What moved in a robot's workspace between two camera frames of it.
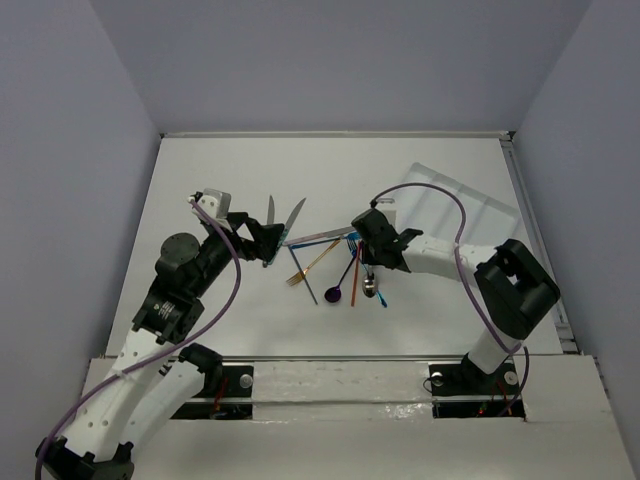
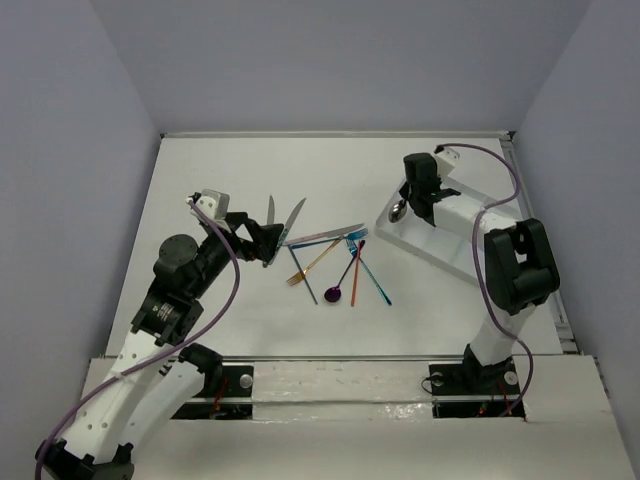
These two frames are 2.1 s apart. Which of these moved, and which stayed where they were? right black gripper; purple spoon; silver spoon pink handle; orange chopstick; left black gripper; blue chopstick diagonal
Moved: silver spoon pink handle; right black gripper
Stayed: purple spoon; orange chopstick; left black gripper; blue chopstick diagonal
